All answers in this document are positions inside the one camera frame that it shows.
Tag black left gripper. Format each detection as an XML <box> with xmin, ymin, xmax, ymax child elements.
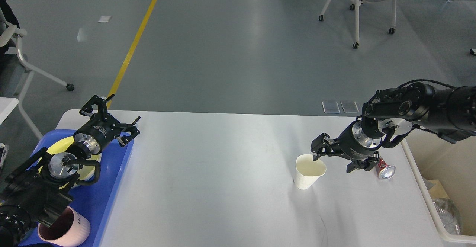
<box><xmin>74</xmin><ymin>93</ymin><xmax>141</xmax><ymax>154</ymax></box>

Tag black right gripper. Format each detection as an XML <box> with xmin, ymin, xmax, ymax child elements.
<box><xmin>311</xmin><ymin>121</ymin><xmax>382</xmax><ymax>173</ymax></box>

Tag white paper cup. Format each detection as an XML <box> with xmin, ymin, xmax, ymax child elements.
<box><xmin>293</xmin><ymin>154</ymin><xmax>327</xmax><ymax>190</ymax></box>

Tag crushed red soda can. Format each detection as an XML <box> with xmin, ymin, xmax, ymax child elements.
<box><xmin>374</xmin><ymin>158</ymin><xmax>396</xmax><ymax>180</ymax></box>

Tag yellow plastic plate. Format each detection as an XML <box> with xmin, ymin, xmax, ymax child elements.
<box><xmin>38</xmin><ymin>134</ymin><xmax>102</xmax><ymax>188</ymax></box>

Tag pink ceramic mug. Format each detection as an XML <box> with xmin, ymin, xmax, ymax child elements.
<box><xmin>37</xmin><ymin>206</ymin><xmax>91</xmax><ymax>247</ymax></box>

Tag aluminium foil front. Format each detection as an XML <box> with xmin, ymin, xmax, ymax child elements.
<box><xmin>432</xmin><ymin>198</ymin><xmax>463</xmax><ymax>235</ymax></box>

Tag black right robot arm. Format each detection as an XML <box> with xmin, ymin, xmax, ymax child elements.
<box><xmin>311</xmin><ymin>80</ymin><xmax>476</xmax><ymax>173</ymax></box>

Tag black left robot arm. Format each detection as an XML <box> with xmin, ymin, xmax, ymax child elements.
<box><xmin>1</xmin><ymin>94</ymin><xmax>140</xmax><ymax>247</ymax></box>

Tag right floor socket plate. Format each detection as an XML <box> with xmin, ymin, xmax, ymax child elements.
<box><xmin>340</xmin><ymin>101</ymin><xmax>360</xmax><ymax>113</ymax></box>

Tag floor socket plate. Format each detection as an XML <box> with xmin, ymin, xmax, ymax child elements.
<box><xmin>322</xmin><ymin>100</ymin><xmax>341</xmax><ymax>114</ymax></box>
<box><xmin>340</xmin><ymin>101</ymin><xmax>360</xmax><ymax>113</ymax></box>

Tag left floor socket plate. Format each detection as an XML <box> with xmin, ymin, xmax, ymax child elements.
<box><xmin>322</xmin><ymin>100</ymin><xmax>341</xmax><ymax>114</ymax></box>

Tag beige plastic bin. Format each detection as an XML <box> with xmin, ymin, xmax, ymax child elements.
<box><xmin>401</xmin><ymin>130</ymin><xmax>476</xmax><ymax>247</ymax></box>

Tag blue plastic tray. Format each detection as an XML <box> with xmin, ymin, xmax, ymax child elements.
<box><xmin>15</xmin><ymin>129</ymin><xmax>134</xmax><ymax>247</ymax></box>

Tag brown cardboard in bin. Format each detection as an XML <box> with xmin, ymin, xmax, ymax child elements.
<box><xmin>425</xmin><ymin>179</ymin><xmax>450</xmax><ymax>199</ymax></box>

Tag small white side table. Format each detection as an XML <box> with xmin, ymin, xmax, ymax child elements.
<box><xmin>0</xmin><ymin>97</ymin><xmax>19</xmax><ymax>124</ymax></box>

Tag white office chair left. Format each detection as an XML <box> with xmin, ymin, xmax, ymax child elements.
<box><xmin>1</xmin><ymin>11</ymin><xmax>75</xmax><ymax>140</ymax></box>

